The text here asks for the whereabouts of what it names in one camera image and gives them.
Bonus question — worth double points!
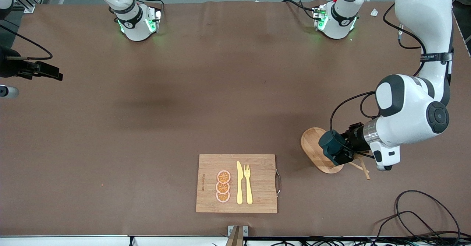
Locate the black looped cable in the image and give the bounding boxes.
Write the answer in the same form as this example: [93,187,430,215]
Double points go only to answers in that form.
[394,190,461,239]
[373,211,446,241]

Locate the wooden mug tree stand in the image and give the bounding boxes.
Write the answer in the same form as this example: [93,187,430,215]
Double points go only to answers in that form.
[301,127,371,180]

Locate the wooden cutting board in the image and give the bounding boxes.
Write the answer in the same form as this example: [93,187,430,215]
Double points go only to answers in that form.
[195,154,282,214]

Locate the yellow plastic knife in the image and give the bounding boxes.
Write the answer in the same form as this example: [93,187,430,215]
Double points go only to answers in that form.
[236,161,244,205]

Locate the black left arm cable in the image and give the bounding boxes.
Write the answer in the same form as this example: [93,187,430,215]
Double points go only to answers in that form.
[329,3,427,160]

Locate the teal ribbed mug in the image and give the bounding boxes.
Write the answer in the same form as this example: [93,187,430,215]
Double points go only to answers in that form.
[319,130,350,165]

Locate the yellow plastic fork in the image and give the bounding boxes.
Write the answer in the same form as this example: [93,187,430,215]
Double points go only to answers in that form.
[244,164,254,205]

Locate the metal bracket with stick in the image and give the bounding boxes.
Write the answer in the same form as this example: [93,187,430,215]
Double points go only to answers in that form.
[227,225,249,246]

